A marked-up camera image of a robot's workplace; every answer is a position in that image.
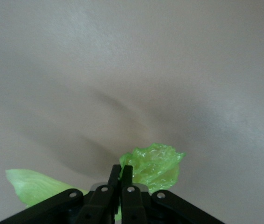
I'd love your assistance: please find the brown table cover cloth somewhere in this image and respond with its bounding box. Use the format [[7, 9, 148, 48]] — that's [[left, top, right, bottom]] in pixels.
[[0, 0, 264, 224]]

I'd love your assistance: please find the green lettuce leaf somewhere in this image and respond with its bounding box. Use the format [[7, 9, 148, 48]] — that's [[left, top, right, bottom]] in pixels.
[[5, 142, 186, 222]]

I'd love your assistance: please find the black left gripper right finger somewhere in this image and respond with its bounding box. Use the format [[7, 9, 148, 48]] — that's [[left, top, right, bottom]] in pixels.
[[120, 165, 226, 224]]

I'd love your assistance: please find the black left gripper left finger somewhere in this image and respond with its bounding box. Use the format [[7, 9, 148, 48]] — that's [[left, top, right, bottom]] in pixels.
[[0, 164, 121, 224]]

